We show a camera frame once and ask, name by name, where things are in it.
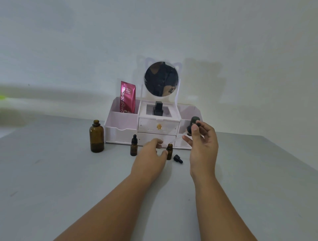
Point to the person's right hand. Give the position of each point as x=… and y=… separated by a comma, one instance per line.
x=203, y=154

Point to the person's left hand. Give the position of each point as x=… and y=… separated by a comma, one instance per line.
x=146, y=161

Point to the person's right thumb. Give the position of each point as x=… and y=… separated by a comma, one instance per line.
x=186, y=141

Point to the person's left thumb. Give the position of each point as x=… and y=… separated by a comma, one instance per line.
x=164, y=154

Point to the small black bottle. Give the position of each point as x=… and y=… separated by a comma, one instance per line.
x=193, y=123

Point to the person's left forearm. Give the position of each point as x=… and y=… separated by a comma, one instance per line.
x=104, y=211

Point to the person's right forearm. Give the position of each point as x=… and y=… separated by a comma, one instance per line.
x=218, y=211

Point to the small open amber bottle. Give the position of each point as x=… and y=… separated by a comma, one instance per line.
x=169, y=152

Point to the plain white drawer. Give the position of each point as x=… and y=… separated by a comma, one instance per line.
x=144, y=139

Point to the gold drawer knob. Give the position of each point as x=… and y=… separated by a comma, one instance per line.
x=158, y=127

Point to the amber dropper bottle black cap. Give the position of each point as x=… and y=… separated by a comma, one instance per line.
x=134, y=147

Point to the white drawer with gold knob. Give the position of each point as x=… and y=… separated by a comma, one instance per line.
x=149, y=126

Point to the black square bottle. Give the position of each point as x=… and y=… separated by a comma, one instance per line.
x=158, y=108

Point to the white cosmetic organizer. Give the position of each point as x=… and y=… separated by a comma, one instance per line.
x=119, y=134

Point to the round mirror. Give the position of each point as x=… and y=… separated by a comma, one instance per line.
x=161, y=79

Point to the pink cosmetic sachet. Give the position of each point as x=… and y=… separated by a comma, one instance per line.
x=128, y=98

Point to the large amber glass bottle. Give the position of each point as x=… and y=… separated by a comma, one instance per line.
x=97, y=137

